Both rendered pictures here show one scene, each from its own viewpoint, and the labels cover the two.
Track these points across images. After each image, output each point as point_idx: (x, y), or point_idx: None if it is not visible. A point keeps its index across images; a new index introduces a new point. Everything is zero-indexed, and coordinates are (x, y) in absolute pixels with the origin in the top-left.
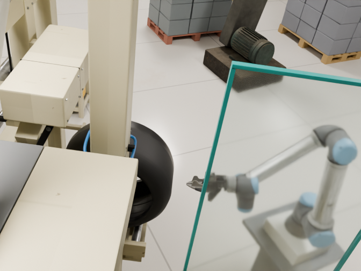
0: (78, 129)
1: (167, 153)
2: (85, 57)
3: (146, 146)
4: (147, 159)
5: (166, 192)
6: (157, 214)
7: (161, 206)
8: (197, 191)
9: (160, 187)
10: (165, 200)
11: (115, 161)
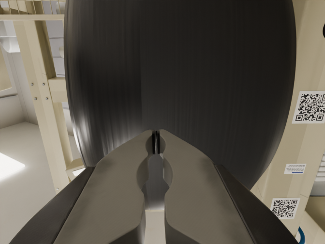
0: (12, 10)
1: (151, 205)
2: (145, 211)
3: None
4: None
5: (271, 155)
6: (291, 20)
7: (292, 92)
8: (244, 187)
9: (266, 168)
10: (282, 118)
11: None
